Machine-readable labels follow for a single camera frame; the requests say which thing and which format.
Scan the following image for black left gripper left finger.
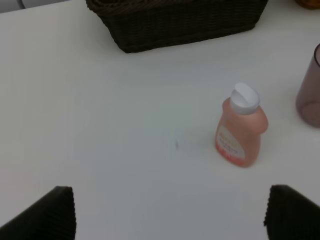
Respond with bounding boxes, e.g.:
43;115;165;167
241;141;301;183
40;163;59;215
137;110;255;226
0;186;76;240

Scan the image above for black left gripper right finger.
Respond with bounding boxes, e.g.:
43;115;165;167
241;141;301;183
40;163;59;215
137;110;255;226
263;184;320;240

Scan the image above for pink bottle with white cap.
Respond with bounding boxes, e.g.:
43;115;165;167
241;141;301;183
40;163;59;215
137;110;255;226
214;82;269;168

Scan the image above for translucent pink plastic cup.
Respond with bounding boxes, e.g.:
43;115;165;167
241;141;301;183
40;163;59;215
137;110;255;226
295;44;320;128

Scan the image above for dark brown wicker basket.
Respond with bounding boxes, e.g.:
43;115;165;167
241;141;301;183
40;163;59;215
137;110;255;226
86;0;268;53

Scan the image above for orange wicker basket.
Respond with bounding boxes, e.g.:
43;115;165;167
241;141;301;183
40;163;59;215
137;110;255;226
295;0;320;10

